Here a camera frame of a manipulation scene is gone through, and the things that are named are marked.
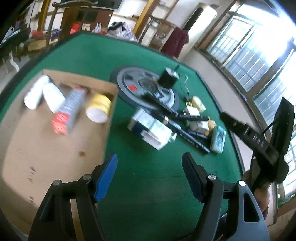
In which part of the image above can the teal patterned tissue pack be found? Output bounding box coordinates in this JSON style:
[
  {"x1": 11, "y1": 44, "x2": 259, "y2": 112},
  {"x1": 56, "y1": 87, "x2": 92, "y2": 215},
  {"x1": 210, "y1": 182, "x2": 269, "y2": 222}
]
[{"x1": 210, "y1": 126, "x2": 226, "y2": 154}]

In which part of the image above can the black pen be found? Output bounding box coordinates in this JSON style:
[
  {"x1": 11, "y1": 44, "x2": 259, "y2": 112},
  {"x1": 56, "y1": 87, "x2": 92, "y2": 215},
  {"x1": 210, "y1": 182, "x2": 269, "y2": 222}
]
[
  {"x1": 171, "y1": 114, "x2": 210, "y2": 121},
  {"x1": 170, "y1": 126, "x2": 210, "y2": 154}
]

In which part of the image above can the white pill bottle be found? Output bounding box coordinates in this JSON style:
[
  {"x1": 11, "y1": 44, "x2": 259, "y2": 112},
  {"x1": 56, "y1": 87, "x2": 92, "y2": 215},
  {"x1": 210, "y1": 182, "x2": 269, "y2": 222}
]
[{"x1": 43, "y1": 82, "x2": 66, "y2": 113}]

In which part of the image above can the small white bottle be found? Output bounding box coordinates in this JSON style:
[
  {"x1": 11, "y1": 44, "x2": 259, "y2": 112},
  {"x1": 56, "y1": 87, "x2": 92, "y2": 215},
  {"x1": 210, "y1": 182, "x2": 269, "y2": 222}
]
[{"x1": 23, "y1": 75, "x2": 50, "y2": 110}]

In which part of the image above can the right hand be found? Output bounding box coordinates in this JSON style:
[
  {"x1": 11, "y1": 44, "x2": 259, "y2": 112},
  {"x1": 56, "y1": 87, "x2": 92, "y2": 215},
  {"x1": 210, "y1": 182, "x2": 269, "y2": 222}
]
[{"x1": 242, "y1": 170, "x2": 270, "y2": 219}]

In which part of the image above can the cardboard tray box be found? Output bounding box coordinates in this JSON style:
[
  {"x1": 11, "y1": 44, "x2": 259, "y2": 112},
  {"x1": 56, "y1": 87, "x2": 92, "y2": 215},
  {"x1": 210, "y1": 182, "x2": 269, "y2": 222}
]
[{"x1": 1, "y1": 69, "x2": 118, "y2": 235}]

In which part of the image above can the yellow paper packet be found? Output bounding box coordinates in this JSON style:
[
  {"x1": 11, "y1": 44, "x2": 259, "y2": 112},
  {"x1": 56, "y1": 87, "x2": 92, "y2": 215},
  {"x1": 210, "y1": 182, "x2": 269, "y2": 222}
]
[{"x1": 205, "y1": 120, "x2": 217, "y2": 136}]

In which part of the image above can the white power adapter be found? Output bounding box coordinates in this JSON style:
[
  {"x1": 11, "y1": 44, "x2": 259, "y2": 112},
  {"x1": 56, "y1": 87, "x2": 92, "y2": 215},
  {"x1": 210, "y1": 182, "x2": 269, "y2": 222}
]
[{"x1": 186, "y1": 105, "x2": 210, "y2": 135}]

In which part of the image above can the grey red carton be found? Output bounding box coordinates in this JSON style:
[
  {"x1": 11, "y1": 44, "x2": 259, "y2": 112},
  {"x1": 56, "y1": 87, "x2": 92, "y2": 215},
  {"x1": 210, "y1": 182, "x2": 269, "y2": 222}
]
[{"x1": 52, "y1": 87, "x2": 87, "y2": 135}]

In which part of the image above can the white green medicine box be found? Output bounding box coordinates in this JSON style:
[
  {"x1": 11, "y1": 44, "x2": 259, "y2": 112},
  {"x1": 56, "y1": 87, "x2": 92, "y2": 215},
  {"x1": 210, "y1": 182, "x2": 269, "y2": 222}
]
[{"x1": 140, "y1": 120, "x2": 173, "y2": 151}]

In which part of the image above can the yellow white round can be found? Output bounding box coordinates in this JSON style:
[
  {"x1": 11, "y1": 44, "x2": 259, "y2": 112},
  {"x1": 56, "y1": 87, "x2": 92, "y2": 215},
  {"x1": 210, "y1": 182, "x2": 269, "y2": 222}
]
[{"x1": 86, "y1": 93, "x2": 112, "y2": 123}]

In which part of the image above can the black marker on disc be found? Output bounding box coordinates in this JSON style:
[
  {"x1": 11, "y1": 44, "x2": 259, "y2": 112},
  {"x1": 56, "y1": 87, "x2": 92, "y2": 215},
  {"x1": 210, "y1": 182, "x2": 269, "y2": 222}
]
[{"x1": 143, "y1": 93, "x2": 178, "y2": 115}]

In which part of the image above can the black cylindrical motor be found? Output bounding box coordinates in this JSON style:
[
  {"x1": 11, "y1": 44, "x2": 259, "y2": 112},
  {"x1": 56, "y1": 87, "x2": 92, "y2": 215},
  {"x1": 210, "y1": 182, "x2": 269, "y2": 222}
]
[{"x1": 158, "y1": 67, "x2": 180, "y2": 89}]

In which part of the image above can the blue white medicine box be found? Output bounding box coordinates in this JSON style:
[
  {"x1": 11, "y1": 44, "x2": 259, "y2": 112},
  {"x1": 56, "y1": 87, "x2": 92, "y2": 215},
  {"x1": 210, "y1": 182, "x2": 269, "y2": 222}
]
[{"x1": 127, "y1": 108, "x2": 156, "y2": 136}]

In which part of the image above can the dark red cloth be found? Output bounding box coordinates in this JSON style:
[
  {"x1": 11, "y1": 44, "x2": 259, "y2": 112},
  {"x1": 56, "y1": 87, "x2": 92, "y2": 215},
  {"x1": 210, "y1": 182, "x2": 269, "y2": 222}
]
[{"x1": 161, "y1": 28, "x2": 189, "y2": 59}]

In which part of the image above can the round grey black disc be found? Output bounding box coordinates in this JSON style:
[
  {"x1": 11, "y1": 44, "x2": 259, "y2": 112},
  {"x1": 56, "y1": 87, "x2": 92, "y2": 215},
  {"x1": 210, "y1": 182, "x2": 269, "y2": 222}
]
[{"x1": 109, "y1": 66, "x2": 180, "y2": 110}]

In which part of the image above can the wooden chair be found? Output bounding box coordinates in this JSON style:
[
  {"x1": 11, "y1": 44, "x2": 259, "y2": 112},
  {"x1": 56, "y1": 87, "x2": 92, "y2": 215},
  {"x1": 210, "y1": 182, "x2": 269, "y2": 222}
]
[{"x1": 137, "y1": 15, "x2": 177, "y2": 51}]

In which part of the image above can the black television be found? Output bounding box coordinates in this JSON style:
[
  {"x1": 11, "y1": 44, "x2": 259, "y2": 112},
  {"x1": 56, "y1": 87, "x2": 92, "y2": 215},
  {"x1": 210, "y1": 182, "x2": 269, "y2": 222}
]
[{"x1": 91, "y1": 0, "x2": 122, "y2": 9}]

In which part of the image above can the motor white wire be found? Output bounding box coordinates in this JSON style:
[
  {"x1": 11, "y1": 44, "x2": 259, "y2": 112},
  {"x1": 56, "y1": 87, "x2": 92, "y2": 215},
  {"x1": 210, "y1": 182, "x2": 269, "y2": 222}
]
[{"x1": 180, "y1": 74, "x2": 190, "y2": 95}]

